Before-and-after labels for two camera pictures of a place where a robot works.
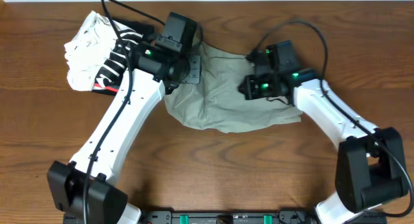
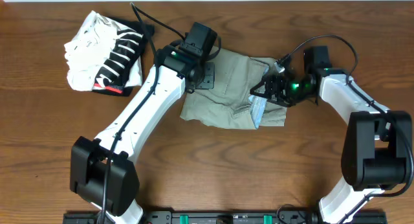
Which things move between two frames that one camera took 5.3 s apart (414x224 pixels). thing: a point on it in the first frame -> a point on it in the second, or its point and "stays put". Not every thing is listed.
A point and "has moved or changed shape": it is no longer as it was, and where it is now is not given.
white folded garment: x=86 y=54 stays put
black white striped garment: x=108 y=79 stays put
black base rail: x=232 y=217 stays put
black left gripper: x=193 y=68 -> x=207 y=76
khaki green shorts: x=217 y=103 has moved or changed shape
